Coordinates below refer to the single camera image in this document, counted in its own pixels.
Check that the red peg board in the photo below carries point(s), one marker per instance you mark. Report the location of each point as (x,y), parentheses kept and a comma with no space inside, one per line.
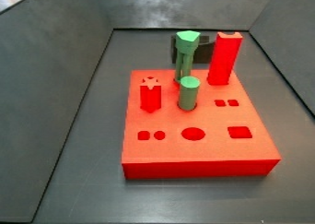
(216,140)

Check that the tall red square peg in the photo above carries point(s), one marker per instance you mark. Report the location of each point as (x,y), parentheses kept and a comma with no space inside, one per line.
(225,49)

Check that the red star peg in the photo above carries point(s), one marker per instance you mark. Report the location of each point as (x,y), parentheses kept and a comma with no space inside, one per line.
(149,94)

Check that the green cylinder peg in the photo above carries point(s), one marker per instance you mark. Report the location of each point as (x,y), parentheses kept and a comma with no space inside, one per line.
(188,93)

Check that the green pentagon-top peg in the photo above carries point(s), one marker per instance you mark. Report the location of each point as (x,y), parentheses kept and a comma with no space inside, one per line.
(187,41)

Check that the black curved bracket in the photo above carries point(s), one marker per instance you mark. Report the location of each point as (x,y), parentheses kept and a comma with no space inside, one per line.
(203,52)

